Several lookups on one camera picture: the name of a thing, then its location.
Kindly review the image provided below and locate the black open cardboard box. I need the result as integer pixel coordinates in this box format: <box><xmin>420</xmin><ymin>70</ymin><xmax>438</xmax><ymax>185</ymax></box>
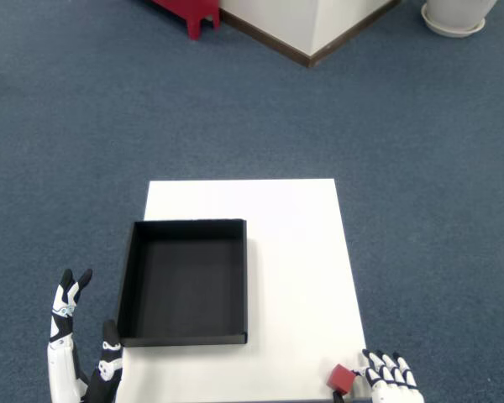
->
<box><xmin>116</xmin><ymin>217</ymin><xmax>248</xmax><ymax>348</ymax></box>

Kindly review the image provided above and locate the red plastic stool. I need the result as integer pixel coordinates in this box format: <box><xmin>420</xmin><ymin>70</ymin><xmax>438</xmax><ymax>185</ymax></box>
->
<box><xmin>150</xmin><ymin>0</ymin><xmax>222</xmax><ymax>41</ymax></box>

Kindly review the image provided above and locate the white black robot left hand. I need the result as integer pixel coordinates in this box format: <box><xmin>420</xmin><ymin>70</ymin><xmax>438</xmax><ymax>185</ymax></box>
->
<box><xmin>46</xmin><ymin>268</ymin><xmax>123</xmax><ymax>403</ymax></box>

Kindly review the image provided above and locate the small red cube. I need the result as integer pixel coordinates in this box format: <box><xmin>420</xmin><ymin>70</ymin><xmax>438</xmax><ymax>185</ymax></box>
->
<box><xmin>327</xmin><ymin>364</ymin><xmax>357</xmax><ymax>395</ymax></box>

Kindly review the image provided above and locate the dark brown baseboard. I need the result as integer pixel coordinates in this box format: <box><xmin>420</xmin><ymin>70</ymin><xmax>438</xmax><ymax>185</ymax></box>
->
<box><xmin>220</xmin><ymin>0</ymin><xmax>402</xmax><ymax>68</ymax></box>

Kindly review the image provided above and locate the white pot saucer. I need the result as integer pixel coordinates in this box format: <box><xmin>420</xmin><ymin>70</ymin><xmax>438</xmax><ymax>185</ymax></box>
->
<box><xmin>421</xmin><ymin>3</ymin><xmax>486</xmax><ymax>39</ymax></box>

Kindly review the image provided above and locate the white plant pot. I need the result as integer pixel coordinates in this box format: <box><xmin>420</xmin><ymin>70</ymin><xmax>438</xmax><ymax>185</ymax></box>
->
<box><xmin>427</xmin><ymin>0</ymin><xmax>499</xmax><ymax>29</ymax></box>

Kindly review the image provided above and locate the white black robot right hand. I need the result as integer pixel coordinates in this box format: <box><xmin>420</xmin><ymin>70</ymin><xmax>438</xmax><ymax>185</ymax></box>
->
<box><xmin>331</xmin><ymin>348</ymin><xmax>425</xmax><ymax>403</ymax></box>

